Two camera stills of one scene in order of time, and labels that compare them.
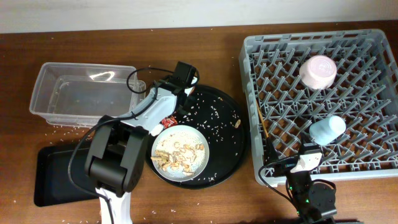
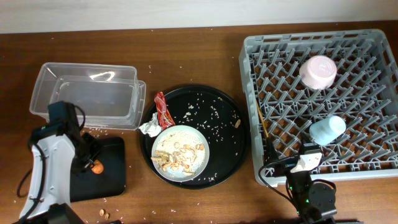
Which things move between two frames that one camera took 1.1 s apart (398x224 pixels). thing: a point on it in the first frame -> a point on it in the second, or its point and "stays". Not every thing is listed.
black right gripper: (272, 159) stays
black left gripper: (183, 108) -> (95, 143)
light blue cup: (326, 130) stays
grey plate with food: (180, 153) stays
